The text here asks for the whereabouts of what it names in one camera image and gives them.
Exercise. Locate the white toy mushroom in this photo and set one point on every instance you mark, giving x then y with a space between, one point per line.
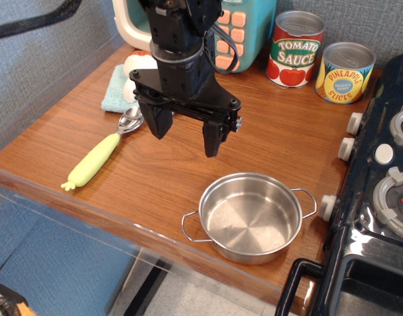
135 61

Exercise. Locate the black basket corner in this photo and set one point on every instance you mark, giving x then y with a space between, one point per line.
13 304

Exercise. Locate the clear acrylic table guard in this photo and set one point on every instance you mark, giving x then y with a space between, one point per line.
66 259

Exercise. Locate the teal toy microwave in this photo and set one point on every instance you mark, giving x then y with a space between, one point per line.
248 23

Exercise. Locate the tomato sauce can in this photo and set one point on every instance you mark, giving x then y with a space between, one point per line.
296 41

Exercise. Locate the pineapple slices can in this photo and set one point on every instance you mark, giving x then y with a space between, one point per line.
344 72

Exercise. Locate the white stove knob bottom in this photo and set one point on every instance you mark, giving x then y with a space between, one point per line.
326 207

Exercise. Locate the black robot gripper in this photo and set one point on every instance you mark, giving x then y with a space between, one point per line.
184 83

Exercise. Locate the green handled metal spatula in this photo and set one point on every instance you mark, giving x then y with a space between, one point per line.
89 166

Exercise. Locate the white stove knob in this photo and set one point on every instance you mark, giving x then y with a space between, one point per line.
354 123
345 149
326 207

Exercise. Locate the white stove knob top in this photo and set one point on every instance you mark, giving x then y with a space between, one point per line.
354 123

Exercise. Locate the stainless steel pot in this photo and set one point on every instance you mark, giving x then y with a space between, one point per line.
251 218

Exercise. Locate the black toy stove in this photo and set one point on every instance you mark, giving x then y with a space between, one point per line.
362 269

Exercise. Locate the light blue cloth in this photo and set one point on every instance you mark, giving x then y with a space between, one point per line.
120 93

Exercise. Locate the white stove knob middle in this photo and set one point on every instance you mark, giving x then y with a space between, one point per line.
345 149

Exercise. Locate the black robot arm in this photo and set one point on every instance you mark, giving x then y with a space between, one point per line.
183 44

